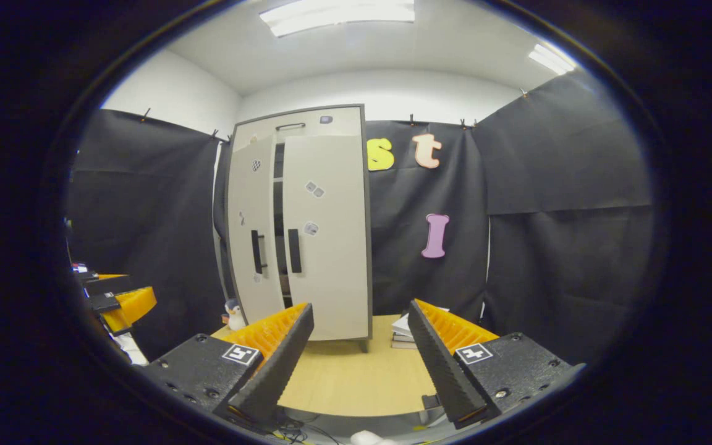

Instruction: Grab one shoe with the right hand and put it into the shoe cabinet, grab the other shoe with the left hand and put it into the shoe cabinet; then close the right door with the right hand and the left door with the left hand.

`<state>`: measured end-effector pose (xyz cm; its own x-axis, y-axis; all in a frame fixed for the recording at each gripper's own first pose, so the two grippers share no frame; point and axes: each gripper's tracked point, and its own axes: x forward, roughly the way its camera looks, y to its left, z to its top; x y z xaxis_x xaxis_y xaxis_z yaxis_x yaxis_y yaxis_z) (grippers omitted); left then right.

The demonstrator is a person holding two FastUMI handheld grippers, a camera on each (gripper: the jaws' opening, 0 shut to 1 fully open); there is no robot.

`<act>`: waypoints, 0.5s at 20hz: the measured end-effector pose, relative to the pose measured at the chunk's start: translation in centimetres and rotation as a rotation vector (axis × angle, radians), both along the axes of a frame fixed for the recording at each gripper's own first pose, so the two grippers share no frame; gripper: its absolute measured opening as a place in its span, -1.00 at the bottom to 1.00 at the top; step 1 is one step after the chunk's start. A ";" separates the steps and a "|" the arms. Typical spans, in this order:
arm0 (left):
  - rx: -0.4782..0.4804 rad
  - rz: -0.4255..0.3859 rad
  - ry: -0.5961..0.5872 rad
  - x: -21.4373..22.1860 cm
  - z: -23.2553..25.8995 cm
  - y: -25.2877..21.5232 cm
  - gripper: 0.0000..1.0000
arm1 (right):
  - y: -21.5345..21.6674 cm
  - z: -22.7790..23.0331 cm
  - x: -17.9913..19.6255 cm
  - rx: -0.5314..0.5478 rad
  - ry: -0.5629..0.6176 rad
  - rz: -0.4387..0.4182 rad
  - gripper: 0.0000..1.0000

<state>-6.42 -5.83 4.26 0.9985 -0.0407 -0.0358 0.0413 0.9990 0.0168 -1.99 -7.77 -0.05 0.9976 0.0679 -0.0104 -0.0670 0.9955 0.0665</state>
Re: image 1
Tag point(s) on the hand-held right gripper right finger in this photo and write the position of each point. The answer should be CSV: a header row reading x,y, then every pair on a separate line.
x,y
442,364

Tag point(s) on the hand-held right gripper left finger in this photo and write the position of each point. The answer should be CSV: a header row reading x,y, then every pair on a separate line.
x,y
279,364

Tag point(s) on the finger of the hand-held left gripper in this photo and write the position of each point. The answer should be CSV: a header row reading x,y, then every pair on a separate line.
x,y
109,284
133,306

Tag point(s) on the white cabinet door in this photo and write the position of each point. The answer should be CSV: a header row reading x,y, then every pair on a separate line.
x,y
246,272
337,278

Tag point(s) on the white shoe cabinet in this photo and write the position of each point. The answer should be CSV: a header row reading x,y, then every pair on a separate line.
x,y
278,198

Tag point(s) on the beige cabinet drawer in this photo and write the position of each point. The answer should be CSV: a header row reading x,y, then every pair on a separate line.
x,y
343,123

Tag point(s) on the dark thin book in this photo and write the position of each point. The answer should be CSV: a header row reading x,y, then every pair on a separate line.
x,y
404,343

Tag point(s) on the white portrait cover book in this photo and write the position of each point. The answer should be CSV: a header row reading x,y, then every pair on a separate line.
x,y
406,324

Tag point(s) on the small penguin toy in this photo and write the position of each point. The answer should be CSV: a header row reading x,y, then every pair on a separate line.
x,y
234,316

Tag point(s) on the black backdrop cloth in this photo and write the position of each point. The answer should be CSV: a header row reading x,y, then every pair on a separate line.
x,y
547,247

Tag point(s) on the narrow ceiling light panel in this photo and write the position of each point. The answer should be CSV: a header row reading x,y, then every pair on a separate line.
x,y
552,59

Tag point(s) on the large ceiling light panel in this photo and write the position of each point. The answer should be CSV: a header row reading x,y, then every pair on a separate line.
x,y
337,15

